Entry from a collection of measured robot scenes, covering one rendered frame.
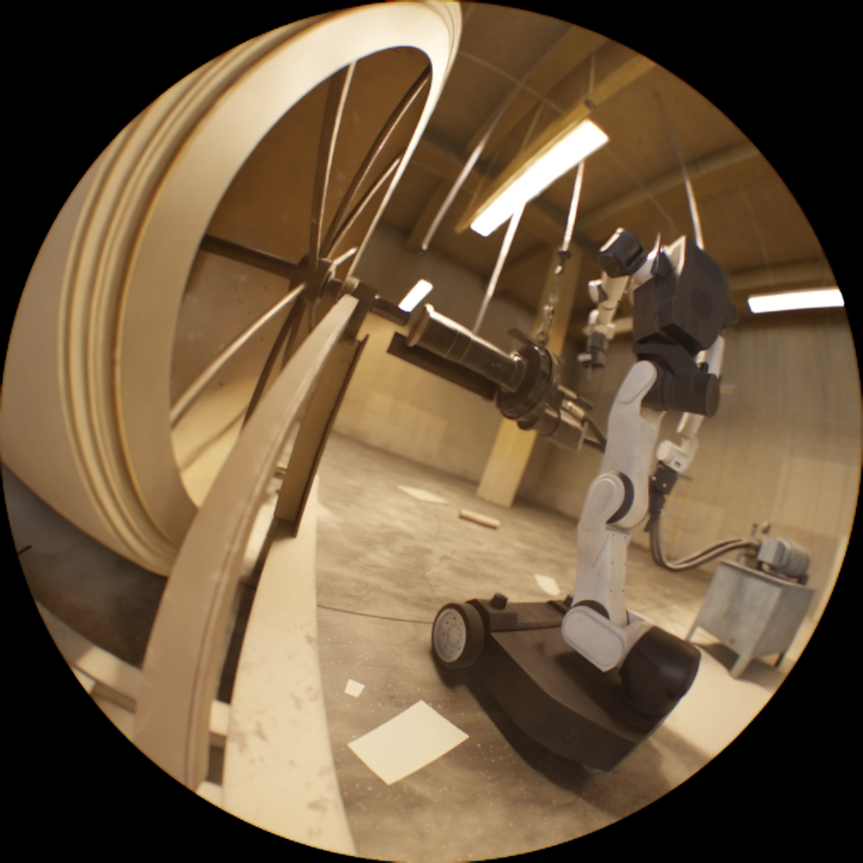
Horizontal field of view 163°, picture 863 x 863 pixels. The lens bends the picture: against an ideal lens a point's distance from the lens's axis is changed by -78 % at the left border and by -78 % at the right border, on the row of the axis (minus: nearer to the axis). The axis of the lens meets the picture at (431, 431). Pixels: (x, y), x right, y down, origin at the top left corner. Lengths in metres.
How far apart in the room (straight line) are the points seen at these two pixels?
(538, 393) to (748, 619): 1.63
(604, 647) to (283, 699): 0.65
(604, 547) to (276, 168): 2.07
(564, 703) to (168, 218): 0.90
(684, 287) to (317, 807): 1.18
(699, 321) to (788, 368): 8.48
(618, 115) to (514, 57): 1.99
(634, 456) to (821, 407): 8.29
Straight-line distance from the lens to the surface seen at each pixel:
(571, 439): 1.23
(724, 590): 2.06
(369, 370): 9.05
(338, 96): 0.51
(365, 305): 0.88
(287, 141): 1.75
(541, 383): 1.01
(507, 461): 5.54
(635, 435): 0.89
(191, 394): 0.46
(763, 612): 1.90
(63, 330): 0.23
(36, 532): 1.05
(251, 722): 0.45
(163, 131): 0.24
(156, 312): 0.29
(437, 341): 0.94
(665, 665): 0.78
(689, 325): 0.94
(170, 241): 0.28
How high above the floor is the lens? 0.58
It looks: 3 degrees up
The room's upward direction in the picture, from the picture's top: 21 degrees clockwise
